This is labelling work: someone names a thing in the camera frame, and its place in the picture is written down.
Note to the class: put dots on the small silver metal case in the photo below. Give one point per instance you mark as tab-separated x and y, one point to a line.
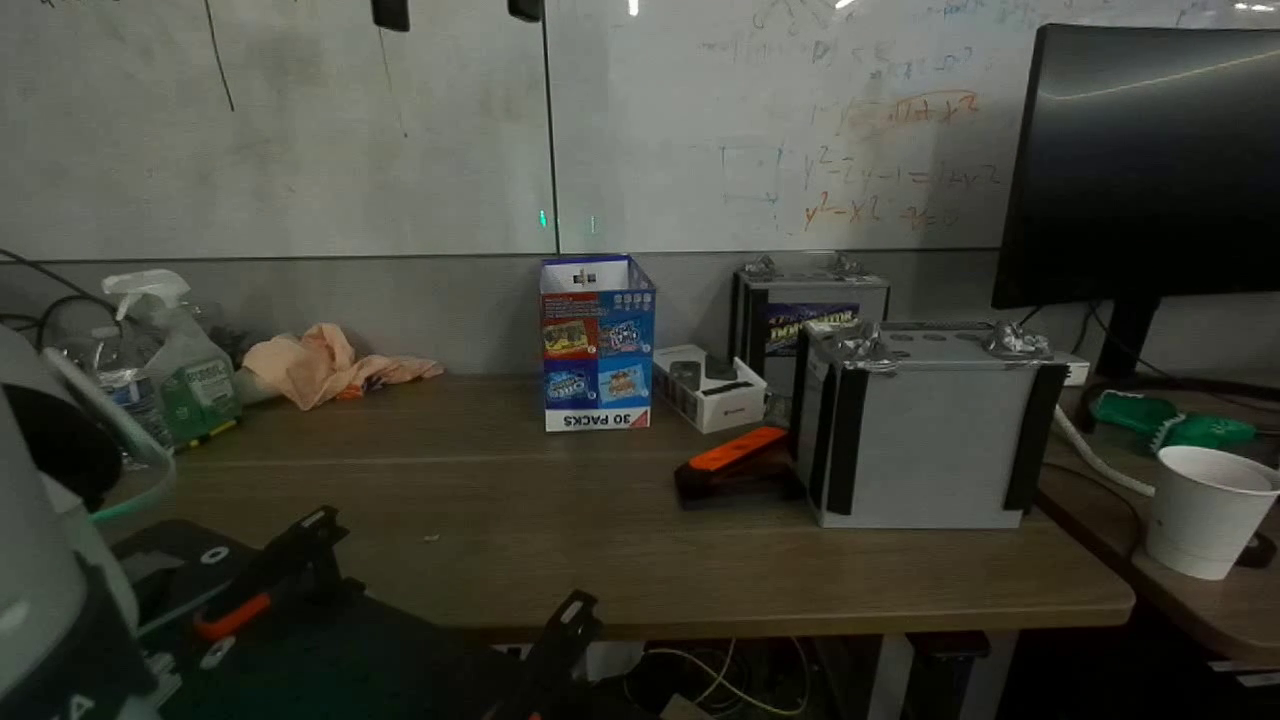
773	298

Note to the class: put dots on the clear spray bottle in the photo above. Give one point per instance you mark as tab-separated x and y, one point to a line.
187	376

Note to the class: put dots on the white paper cup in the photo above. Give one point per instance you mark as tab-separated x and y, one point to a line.
1205	511

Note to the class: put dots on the large silver metal case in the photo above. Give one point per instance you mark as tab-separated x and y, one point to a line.
907	425

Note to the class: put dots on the black clamp with orange handle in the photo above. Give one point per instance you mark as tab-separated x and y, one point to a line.
294	565

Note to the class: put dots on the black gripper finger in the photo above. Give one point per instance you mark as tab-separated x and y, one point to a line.
388	12
526	10

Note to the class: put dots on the green object behind cup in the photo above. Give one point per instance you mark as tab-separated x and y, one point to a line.
1157	422

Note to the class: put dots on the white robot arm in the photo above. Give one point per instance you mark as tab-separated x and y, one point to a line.
64	639

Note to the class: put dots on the blue cardboard snack box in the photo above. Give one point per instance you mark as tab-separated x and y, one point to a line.
598	333

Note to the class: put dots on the small white open box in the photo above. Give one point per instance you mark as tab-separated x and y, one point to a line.
710	394

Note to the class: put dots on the peach crumpled cloth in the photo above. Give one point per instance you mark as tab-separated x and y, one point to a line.
325	366

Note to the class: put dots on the black computer monitor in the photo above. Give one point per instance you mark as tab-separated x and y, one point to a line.
1146	165

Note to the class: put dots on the orange and black tool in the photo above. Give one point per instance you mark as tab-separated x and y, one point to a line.
752	456

